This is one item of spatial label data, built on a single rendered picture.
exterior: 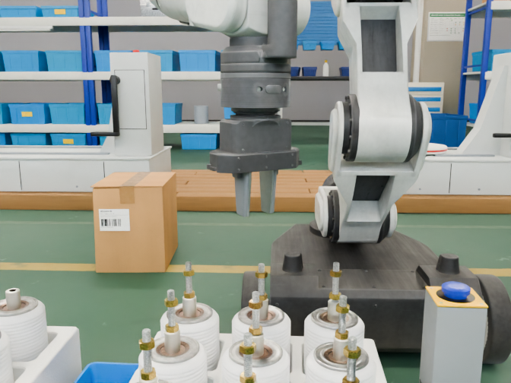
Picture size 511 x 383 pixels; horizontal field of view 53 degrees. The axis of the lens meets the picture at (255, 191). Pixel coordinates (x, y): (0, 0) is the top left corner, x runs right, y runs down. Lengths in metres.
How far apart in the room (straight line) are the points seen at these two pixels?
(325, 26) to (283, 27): 6.03
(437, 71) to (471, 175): 4.30
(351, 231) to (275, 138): 0.71
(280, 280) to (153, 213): 0.71
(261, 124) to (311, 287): 0.57
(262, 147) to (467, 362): 0.43
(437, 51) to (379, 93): 5.97
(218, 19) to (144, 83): 2.13
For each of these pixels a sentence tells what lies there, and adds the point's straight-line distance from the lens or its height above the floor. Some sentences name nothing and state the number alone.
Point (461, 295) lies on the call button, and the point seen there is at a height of 0.32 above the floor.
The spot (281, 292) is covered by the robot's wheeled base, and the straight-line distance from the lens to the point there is 1.12.
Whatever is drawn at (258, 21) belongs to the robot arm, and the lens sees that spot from 0.62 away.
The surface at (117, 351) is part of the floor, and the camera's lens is 1.31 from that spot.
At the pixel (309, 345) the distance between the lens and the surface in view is 0.84.
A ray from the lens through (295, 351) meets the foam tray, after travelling 0.90.
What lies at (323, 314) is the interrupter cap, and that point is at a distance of 0.86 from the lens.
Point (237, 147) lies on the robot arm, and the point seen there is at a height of 0.54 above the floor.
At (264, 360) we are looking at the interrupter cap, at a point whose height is 0.25.
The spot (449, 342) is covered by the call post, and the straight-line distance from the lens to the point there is 0.81.
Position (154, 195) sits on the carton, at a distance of 1.71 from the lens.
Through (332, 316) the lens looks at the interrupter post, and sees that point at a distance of 0.84.
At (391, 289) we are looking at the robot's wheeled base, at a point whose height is 0.19.
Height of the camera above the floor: 0.61
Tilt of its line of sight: 11 degrees down
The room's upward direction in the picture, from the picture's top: straight up
